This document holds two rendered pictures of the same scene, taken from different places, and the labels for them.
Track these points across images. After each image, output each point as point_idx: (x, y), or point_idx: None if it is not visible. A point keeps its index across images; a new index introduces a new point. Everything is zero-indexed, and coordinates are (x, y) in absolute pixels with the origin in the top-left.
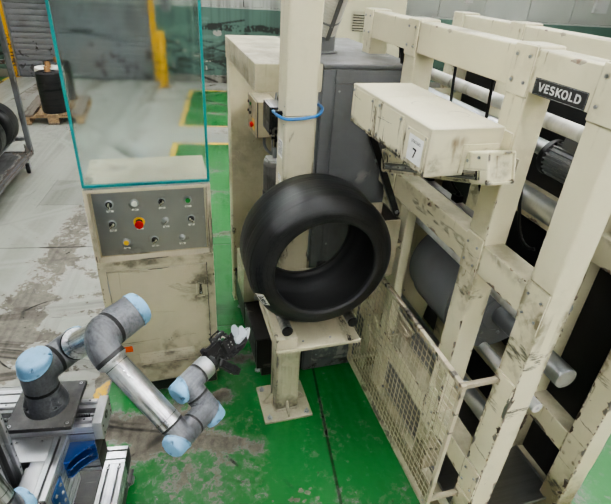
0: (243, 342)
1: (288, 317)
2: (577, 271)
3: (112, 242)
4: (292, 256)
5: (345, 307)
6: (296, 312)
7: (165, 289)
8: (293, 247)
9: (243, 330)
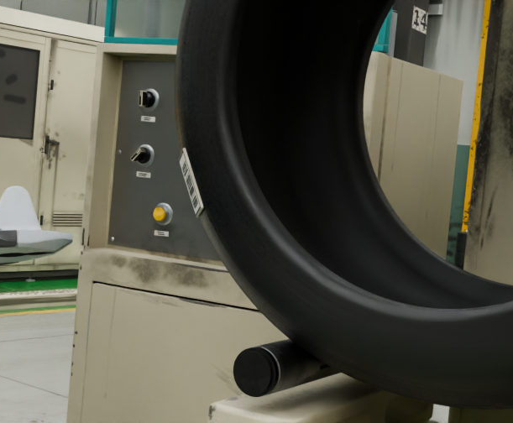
0: None
1: (267, 297)
2: None
3: (135, 209)
4: (511, 243)
5: None
6: (292, 271)
7: (207, 382)
8: None
9: (24, 209)
